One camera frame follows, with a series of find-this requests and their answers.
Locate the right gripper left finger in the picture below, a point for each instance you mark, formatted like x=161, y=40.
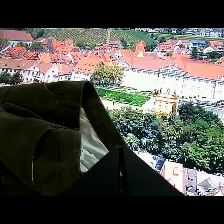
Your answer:
x=103, y=176

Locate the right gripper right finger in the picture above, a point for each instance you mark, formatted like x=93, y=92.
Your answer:
x=143, y=180

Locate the olive brown pants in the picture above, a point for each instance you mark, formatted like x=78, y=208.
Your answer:
x=36, y=133

